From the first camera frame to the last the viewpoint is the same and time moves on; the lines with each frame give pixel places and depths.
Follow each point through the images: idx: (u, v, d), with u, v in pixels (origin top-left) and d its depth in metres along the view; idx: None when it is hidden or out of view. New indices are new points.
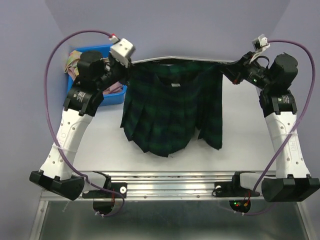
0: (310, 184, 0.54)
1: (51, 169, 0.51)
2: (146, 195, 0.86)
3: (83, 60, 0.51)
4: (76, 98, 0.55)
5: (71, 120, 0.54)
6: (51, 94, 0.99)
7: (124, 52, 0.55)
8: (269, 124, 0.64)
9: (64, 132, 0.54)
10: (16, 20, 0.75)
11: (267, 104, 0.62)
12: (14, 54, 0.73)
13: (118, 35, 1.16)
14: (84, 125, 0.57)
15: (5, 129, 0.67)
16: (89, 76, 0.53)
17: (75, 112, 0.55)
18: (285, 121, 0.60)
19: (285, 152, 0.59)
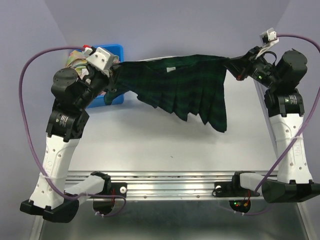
0: (313, 189, 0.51)
1: (41, 199, 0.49)
2: (146, 195, 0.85)
3: (58, 85, 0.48)
4: (59, 123, 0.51)
5: (57, 147, 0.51)
6: (50, 92, 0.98)
7: (101, 65, 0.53)
8: (273, 125, 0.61)
9: (51, 160, 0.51)
10: (15, 16, 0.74)
11: (273, 104, 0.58)
12: (14, 50, 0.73)
13: (118, 30, 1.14)
14: (70, 148, 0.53)
15: (5, 130, 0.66)
16: (67, 99, 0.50)
17: (59, 138, 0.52)
18: (290, 123, 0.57)
19: (288, 156, 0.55)
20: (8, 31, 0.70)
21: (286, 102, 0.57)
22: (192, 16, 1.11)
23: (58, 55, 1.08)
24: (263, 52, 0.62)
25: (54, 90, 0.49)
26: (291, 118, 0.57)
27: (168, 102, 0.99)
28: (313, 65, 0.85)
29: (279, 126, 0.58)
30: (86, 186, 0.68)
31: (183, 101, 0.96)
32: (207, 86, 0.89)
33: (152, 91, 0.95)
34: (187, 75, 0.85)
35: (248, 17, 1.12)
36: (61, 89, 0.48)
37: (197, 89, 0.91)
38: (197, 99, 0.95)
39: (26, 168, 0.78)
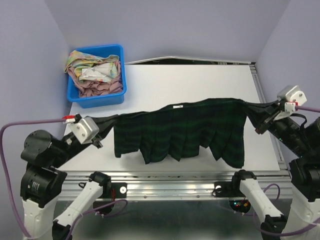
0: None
1: None
2: (146, 195, 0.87)
3: (29, 152, 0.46)
4: (31, 189, 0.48)
5: (33, 212, 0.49)
6: (50, 94, 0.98)
7: (81, 138, 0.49)
8: (295, 195, 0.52)
9: (30, 222, 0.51)
10: (17, 17, 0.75)
11: (304, 180, 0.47)
12: (16, 51, 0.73)
13: (119, 31, 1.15)
14: (47, 208, 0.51)
15: (7, 131, 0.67)
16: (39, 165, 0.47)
17: (33, 203, 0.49)
18: (317, 206, 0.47)
19: (301, 238, 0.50)
20: (8, 33, 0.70)
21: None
22: (192, 17, 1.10)
23: (59, 56, 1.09)
24: (284, 115, 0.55)
25: (24, 156, 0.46)
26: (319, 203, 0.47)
27: (179, 145, 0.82)
28: (312, 65, 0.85)
29: (300, 199, 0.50)
30: (80, 207, 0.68)
31: (194, 141, 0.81)
32: (220, 127, 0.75)
33: (160, 141, 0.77)
34: (199, 117, 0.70)
35: (248, 17, 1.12)
36: (31, 157, 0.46)
37: (210, 130, 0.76)
38: (211, 137, 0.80)
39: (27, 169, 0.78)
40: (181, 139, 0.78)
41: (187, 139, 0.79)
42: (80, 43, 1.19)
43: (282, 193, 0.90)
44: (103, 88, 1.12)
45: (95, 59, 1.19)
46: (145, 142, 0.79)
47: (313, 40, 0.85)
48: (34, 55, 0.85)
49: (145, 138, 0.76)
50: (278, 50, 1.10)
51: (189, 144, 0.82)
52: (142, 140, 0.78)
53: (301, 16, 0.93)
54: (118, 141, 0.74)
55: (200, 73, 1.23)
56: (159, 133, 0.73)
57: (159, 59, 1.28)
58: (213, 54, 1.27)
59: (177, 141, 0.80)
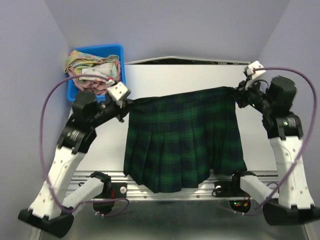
0: (314, 215, 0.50)
1: (41, 208, 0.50)
2: (147, 195, 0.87)
3: (77, 103, 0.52)
4: (70, 137, 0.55)
5: (64, 158, 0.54)
6: (50, 94, 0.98)
7: (117, 95, 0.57)
8: (273, 148, 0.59)
9: (56, 170, 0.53)
10: (16, 16, 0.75)
11: (271, 126, 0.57)
12: (16, 51, 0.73)
13: (119, 31, 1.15)
14: (77, 160, 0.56)
15: (8, 130, 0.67)
16: (81, 118, 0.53)
17: (66, 152, 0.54)
18: (290, 147, 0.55)
19: (289, 180, 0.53)
20: (8, 34, 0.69)
21: (284, 125, 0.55)
22: (192, 17, 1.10)
23: (59, 56, 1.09)
24: (248, 84, 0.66)
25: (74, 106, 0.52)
26: (290, 140, 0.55)
27: (190, 155, 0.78)
28: (312, 65, 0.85)
29: (278, 148, 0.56)
30: (83, 195, 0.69)
31: (202, 146, 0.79)
32: (219, 121, 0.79)
33: (169, 141, 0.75)
34: (199, 106, 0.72)
35: (248, 17, 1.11)
36: (77, 107, 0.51)
37: (210, 125, 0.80)
38: (216, 142, 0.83)
39: (27, 168, 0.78)
40: (189, 143, 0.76)
41: (196, 142, 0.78)
42: (80, 43, 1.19)
43: None
44: (103, 87, 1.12)
45: (96, 59, 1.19)
46: (153, 149, 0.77)
47: (313, 40, 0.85)
48: (34, 55, 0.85)
49: (154, 140, 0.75)
50: (278, 50, 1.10)
51: (198, 150, 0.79)
52: (151, 147, 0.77)
53: (301, 17, 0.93)
54: (130, 137, 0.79)
55: (200, 74, 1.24)
56: (168, 126, 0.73)
57: (159, 59, 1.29)
58: (213, 54, 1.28)
59: (187, 149, 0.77)
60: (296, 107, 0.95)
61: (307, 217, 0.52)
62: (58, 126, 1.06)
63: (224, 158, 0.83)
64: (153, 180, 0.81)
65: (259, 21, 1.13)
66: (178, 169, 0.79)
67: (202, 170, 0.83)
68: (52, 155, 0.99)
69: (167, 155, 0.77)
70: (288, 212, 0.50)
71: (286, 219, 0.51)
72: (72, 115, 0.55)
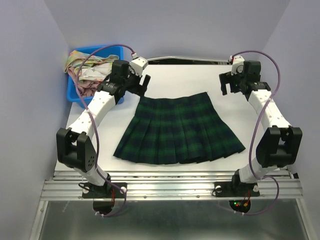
0: (294, 133, 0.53)
1: (80, 126, 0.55)
2: (147, 195, 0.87)
3: (117, 62, 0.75)
4: (108, 86, 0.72)
5: (103, 97, 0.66)
6: (50, 94, 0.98)
7: (140, 63, 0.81)
8: (253, 104, 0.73)
9: (96, 104, 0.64)
10: (16, 17, 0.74)
11: (247, 89, 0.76)
12: (15, 51, 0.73)
13: (119, 31, 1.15)
14: (109, 105, 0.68)
15: (8, 130, 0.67)
16: (119, 72, 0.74)
17: (105, 93, 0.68)
18: (263, 95, 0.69)
19: (266, 111, 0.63)
20: (7, 34, 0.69)
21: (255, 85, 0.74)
22: (192, 18, 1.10)
23: (59, 56, 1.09)
24: (233, 70, 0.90)
25: (116, 65, 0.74)
26: (262, 91, 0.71)
27: (181, 134, 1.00)
28: (312, 66, 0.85)
29: (255, 98, 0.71)
30: None
31: (191, 129, 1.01)
32: (203, 110, 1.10)
33: (163, 124, 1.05)
34: (185, 100, 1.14)
35: (248, 17, 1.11)
36: (117, 65, 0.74)
37: (196, 114, 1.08)
38: (204, 130, 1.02)
39: (27, 168, 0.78)
40: (180, 127, 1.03)
41: (185, 128, 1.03)
42: (80, 43, 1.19)
43: (282, 193, 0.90)
44: None
45: (96, 59, 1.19)
46: (151, 131, 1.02)
47: (313, 40, 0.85)
48: (33, 55, 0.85)
49: (151, 124, 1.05)
50: (278, 51, 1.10)
51: (188, 133, 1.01)
52: (148, 131, 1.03)
53: (301, 17, 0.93)
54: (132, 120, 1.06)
55: (200, 74, 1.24)
56: (164, 112, 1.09)
57: (159, 60, 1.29)
58: (213, 54, 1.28)
59: (178, 130, 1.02)
60: (296, 107, 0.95)
61: (290, 137, 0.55)
62: (58, 125, 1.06)
63: (214, 141, 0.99)
64: (150, 156, 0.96)
65: (259, 22, 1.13)
66: (171, 146, 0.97)
67: (196, 148, 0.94)
68: (53, 155, 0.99)
69: (163, 136, 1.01)
70: (269, 130, 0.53)
71: (269, 139, 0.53)
72: (110, 73, 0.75)
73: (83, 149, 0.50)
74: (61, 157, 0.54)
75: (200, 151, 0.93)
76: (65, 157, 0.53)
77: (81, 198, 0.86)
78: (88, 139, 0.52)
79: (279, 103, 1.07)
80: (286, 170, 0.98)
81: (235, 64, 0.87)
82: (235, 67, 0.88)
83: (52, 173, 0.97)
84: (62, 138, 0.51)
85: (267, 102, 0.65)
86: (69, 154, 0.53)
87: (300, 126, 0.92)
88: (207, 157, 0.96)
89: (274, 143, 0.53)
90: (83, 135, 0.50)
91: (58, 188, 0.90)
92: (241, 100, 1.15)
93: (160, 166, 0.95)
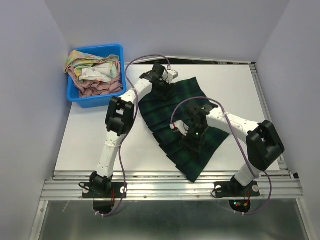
0: (267, 126, 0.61)
1: (127, 98, 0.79)
2: (147, 195, 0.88)
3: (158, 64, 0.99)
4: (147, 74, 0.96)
5: (144, 83, 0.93)
6: (50, 94, 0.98)
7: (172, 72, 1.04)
8: (217, 125, 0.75)
9: (139, 86, 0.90)
10: (15, 17, 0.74)
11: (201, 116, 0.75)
12: (16, 52, 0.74)
13: (119, 31, 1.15)
14: (147, 89, 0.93)
15: (8, 131, 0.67)
16: (157, 70, 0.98)
17: (146, 80, 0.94)
18: (218, 113, 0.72)
19: (232, 125, 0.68)
20: (6, 35, 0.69)
21: (202, 108, 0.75)
22: (192, 18, 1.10)
23: (59, 56, 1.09)
24: (184, 130, 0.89)
25: (156, 64, 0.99)
26: (214, 112, 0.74)
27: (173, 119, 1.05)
28: (312, 66, 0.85)
29: (213, 120, 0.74)
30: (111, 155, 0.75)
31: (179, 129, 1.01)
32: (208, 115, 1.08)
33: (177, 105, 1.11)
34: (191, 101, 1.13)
35: (248, 18, 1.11)
36: (159, 65, 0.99)
37: None
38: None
39: (27, 168, 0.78)
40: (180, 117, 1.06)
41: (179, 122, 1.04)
42: (80, 43, 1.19)
43: (282, 193, 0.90)
44: (103, 87, 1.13)
45: (95, 59, 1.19)
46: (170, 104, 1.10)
47: (313, 40, 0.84)
48: (33, 55, 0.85)
49: (175, 98, 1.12)
50: (278, 50, 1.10)
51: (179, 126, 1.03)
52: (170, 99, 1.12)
53: (301, 17, 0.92)
54: None
55: (200, 73, 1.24)
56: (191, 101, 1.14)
57: (160, 60, 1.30)
58: (213, 55, 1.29)
59: (176, 117, 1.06)
60: (296, 107, 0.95)
61: (268, 133, 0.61)
62: (59, 125, 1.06)
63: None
64: (146, 108, 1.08)
65: (259, 22, 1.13)
66: (162, 117, 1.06)
67: (164, 136, 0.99)
68: (53, 155, 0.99)
69: (168, 111, 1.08)
70: (250, 137, 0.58)
71: (254, 144, 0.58)
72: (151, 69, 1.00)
73: (128, 114, 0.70)
74: (108, 119, 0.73)
75: (164, 139, 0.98)
76: (111, 119, 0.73)
77: (81, 198, 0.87)
78: (132, 109, 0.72)
79: (280, 102, 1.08)
80: (286, 170, 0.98)
81: (180, 125, 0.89)
82: (182, 126, 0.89)
83: (52, 173, 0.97)
84: (114, 103, 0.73)
85: (227, 117, 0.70)
86: (115, 118, 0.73)
87: (300, 125, 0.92)
88: (166, 150, 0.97)
89: (261, 145, 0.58)
90: (129, 103, 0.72)
91: (58, 188, 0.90)
92: (240, 100, 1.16)
93: (142, 121, 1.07)
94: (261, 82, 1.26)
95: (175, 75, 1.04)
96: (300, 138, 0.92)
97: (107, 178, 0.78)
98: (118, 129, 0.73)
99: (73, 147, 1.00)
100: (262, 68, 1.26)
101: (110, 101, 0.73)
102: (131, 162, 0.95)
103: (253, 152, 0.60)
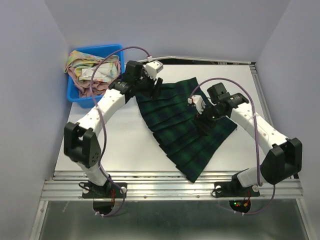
0: (294, 145, 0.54)
1: (88, 122, 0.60)
2: (147, 195, 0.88)
3: (132, 63, 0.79)
4: (119, 82, 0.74)
5: (113, 96, 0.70)
6: (50, 94, 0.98)
7: (154, 65, 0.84)
8: (238, 121, 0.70)
9: (106, 102, 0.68)
10: (16, 17, 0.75)
11: (225, 105, 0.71)
12: (16, 52, 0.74)
13: (119, 31, 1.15)
14: (118, 104, 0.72)
15: (8, 131, 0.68)
16: (132, 72, 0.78)
17: (115, 91, 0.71)
18: (247, 112, 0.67)
19: (258, 130, 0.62)
20: (6, 35, 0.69)
21: (230, 99, 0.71)
22: (192, 18, 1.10)
23: (59, 56, 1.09)
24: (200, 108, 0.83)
25: (129, 64, 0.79)
26: (242, 108, 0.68)
27: (173, 120, 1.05)
28: (312, 66, 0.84)
29: (239, 116, 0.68)
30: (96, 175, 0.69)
31: (180, 130, 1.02)
32: None
33: (177, 105, 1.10)
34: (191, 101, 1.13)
35: (248, 18, 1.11)
36: (133, 65, 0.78)
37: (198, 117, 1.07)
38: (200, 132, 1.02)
39: (27, 168, 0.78)
40: (180, 117, 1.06)
41: (179, 122, 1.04)
42: (81, 43, 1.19)
43: (282, 193, 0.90)
44: (103, 87, 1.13)
45: (95, 59, 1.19)
46: (170, 104, 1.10)
47: (313, 40, 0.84)
48: (34, 55, 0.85)
49: (174, 98, 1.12)
50: (278, 50, 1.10)
51: (179, 126, 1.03)
52: (169, 99, 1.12)
53: (301, 17, 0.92)
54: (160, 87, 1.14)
55: (200, 73, 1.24)
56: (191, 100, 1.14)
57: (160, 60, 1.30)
58: (213, 55, 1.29)
59: (177, 117, 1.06)
60: (296, 107, 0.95)
61: (292, 150, 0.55)
62: (59, 125, 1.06)
63: (193, 146, 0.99)
64: (146, 109, 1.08)
65: (259, 22, 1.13)
66: (162, 117, 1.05)
67: (164, 136, 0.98)
68: (53, 155, 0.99)
69: (168, 111, 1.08)
70: (272, 151, 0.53)
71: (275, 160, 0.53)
72: (123, 74, 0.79)
73: (89, 144, 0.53)
74: (67, 150, 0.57)
75: (164, 139, 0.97)
76: (70, 150, 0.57)
77: (80, 198, 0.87)
78: (95, 136, 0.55)
79: (280, 102, 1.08)
80: None
81: (198, 102, 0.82)
82: (200, 103, 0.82)
83: (52, 173, 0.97)
84: (70, 130, 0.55)
85: (255, 119, 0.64)
86: (76, 148, 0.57)
87: (300, 126, 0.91)
88: (166, 151, 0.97)
89: (280, 163, 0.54)
90: (88, 131, 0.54)
91: (57, 188, 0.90)
92: None
93: (143, 121, 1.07)
94: (261, 82, 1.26)
95: (158, 67, 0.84)
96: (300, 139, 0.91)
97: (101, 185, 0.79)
98: (81, 161, 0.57)
99: None
100: (262, 68, 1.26)
101: (65, 128, 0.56)
102: (131, 162, 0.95)
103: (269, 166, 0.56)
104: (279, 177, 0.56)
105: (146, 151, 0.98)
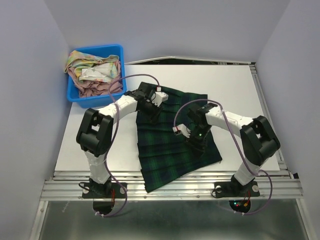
0: (261, 121, 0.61)
1: (107, 112, 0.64)
2: (147, 195, 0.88)
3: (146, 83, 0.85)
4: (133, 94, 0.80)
5: (128, 99, 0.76)
6: (49, 94, 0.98)
7: (161, 94, 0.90)
8: (214, 123, 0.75)
9: (122, 101, 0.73)
10: (15, 18, 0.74)
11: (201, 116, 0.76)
12: (16, 52, 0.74)
13: (119, 31, 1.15)
14: (131, 107, 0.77)
15: (7, 131, 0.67)
16: (145, 90, 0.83)
17: (130, 97, 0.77)
18: (217, 111, 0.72)
19: (228, 120, 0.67)
20: (6, 35, 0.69)
21: (202, 108, 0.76)
22: (192, 18, 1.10)
23: (59, 56, 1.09)
24: (187, 132, 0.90)
25: (143, 83, 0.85)
26: (213, 110, 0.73)
27: (162, 129, 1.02)
28: (312, 66, 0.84)
29: (213, 119, 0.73)
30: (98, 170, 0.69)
31: (160, 140, 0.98)
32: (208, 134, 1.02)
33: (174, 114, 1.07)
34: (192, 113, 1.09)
35: (249, 18, 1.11)
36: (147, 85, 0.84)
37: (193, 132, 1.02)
38: (182, 147, 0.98)
39: (27, 168, 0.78)
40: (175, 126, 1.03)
41: (169, 132, 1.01)
42: (81, 43, 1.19)
43: (282, 193, 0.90)
44: (103, 87, 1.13)
45: (95, 59, 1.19)
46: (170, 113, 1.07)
47: (313, 40, 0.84)
48: (33, 56, 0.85)
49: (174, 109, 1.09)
50: (278, 50, 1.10)
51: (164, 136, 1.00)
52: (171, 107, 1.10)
53: (301, 17, 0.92)
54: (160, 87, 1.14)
55: (200, 73, 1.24)
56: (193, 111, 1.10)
57: (160, 59, 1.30)
58: (213, 55, 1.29)
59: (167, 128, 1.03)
60: (296, 107, 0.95)
61: (263, 128, 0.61)
62: (59, 125, 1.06)
63: (166, 158, 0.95)
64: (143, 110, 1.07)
65: (259, 22, 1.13)
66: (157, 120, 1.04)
67: (142, 137, 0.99)
68: (53, 155, 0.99)
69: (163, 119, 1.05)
70: (243, 129, 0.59)
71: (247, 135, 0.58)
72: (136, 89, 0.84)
73: (108, 128, 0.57)
74: (80, 135, 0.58)
75: (141, 140, 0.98)
76: (84, 135, 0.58)
77: (80, 198, 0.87)
78: (112, 124, 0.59)
79: (280, 102, 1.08)
80: (286, 170, 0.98)
81: (182, 128, 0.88)
82: (185, 129, 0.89)
83: (52, 173, 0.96)
84: (90, 115, 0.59)
85: (224, 114, 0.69)
86: (89, 134, 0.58)
87: (300, 126, 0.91)
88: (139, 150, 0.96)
89: (254, 138, 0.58)
90: (107, 117, 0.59)
91: (58, 188, 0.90)
92: (240, 100, 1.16)
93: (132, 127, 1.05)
94: (261, 82, 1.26)
95: (164, 97, 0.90)
96: (300, 138, 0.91)
97: (102, 184, 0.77)
98: (91, 148, 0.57)
99: (73, 147, 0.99)
100: (262, 68, 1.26)
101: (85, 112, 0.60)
102: (131, 162, 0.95)
103: (246, 145, 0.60)
104: (263, 154, 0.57)
105: (136, 151, 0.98)
